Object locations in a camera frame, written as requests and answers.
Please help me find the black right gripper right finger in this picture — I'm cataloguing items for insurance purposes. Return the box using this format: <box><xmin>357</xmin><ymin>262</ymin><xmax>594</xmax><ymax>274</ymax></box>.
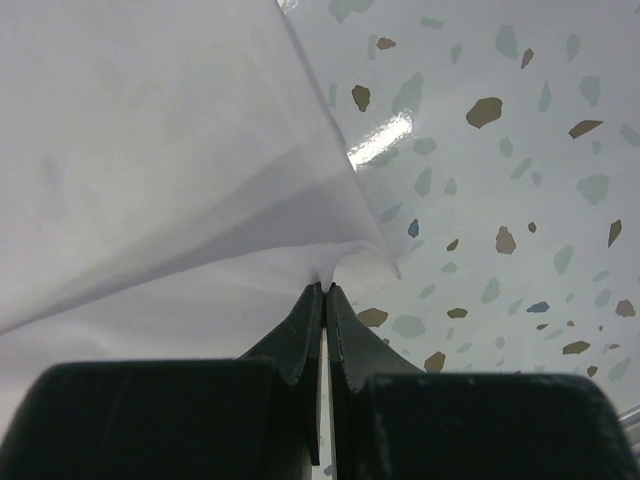
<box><xmin>325</xmin><ymin>286</ymin><xmax>635</xmax><ymax>479</ymax></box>

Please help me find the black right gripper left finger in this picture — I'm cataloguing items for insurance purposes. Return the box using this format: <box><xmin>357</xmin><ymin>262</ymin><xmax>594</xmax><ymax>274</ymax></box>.
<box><xmin>1</xmin><ymin>284</ymin><xmax>323</xmax><ymax>479</ymax></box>

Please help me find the white t shirt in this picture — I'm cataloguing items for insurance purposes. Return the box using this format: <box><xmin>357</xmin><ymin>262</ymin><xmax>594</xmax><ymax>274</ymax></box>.
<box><xmin>0</xmin><ymin>0</ymin><xmax>404</xmax><ymax>366</ymax></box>

